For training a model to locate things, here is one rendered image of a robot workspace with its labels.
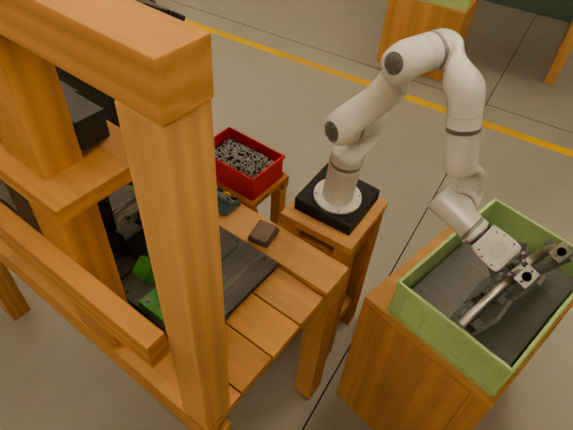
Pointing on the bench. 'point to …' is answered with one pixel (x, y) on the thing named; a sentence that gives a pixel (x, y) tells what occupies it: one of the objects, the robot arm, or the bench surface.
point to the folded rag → (263, 234)
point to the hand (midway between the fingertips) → (523, 273)
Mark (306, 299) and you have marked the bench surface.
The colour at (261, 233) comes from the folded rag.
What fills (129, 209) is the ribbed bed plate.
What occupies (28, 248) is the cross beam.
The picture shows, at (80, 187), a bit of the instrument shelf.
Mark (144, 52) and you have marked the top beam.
